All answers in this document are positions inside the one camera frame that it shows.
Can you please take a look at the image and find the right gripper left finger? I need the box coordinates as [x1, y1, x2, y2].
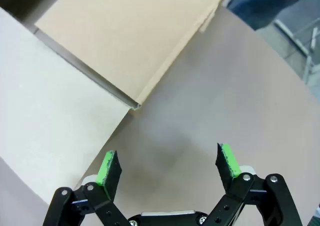
[42, 149, 128, 226]

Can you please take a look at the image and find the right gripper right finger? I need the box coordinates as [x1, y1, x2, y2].
[207, 142, 303, 226]

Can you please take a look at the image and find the brown cardboard box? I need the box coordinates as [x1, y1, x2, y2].
[0, 0, 233, 207]

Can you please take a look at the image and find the person in black coat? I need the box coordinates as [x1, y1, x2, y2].
[226, 0, 305, 31]

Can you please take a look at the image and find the grey metal table frame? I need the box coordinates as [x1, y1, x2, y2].
[273, 18, 320, 83]

